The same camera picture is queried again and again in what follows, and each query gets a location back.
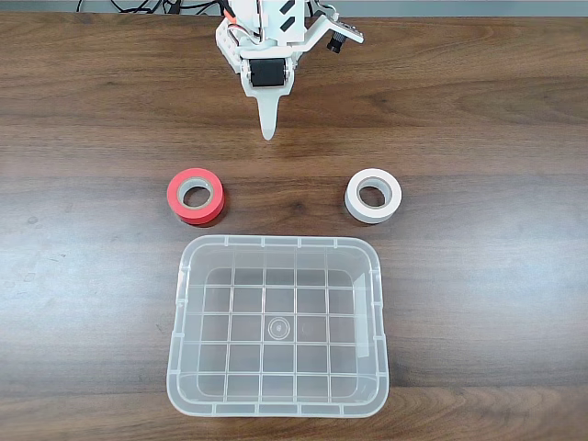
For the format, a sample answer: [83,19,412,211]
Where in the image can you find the red tape roll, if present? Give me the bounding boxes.
[165,167,227,229]

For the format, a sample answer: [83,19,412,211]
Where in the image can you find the clear plastic box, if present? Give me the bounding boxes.
[165,234,392,420]

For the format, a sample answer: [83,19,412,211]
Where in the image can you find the white tape roll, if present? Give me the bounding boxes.
[344,167,403,226]

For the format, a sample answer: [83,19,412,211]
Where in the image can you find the small camera circuit board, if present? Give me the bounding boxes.
[325,17,366,54]

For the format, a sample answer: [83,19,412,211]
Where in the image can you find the black cable bundle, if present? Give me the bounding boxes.
[75,0,222,16]

